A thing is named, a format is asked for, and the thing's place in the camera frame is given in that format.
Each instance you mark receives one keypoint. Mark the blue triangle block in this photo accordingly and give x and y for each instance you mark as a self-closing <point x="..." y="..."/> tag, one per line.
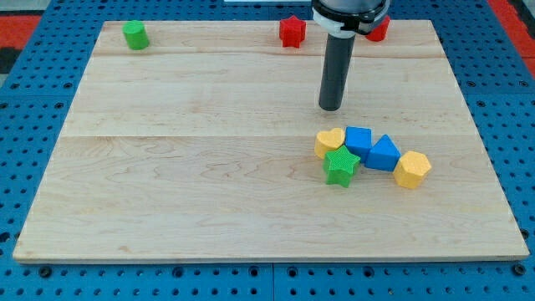
<point x="383" y="155"/>

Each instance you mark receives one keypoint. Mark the red star block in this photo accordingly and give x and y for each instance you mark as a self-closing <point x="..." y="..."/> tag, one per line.
<point x="292" y="31"/>

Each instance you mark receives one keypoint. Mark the red block behind arm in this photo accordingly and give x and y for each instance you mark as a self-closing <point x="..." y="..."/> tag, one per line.
<point x="380" y="32"/>

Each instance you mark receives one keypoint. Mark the blue cube block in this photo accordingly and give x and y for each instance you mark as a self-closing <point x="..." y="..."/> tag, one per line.
<point x="358" y="140"/>

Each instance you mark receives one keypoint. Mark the light wooden board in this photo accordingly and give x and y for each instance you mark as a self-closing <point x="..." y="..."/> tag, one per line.
<point x="199" y="149"/>

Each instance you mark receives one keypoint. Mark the green cylinder block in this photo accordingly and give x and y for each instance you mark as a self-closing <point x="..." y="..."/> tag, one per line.
<point x="135" y="35"/>

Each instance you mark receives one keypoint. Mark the yellow hexagon block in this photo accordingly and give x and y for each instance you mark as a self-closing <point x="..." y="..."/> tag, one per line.
<point x="411" y="169"/>

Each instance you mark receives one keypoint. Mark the yellow heart block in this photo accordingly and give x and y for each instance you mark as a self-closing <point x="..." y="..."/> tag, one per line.
<point x="328" y="140"/>

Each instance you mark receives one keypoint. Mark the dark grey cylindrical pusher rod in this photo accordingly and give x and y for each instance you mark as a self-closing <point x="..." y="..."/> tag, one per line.
<point x="337" y="59"/>

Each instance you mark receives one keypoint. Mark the green star block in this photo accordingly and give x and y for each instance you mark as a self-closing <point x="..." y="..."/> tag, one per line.
<point x="340" y="166"/>

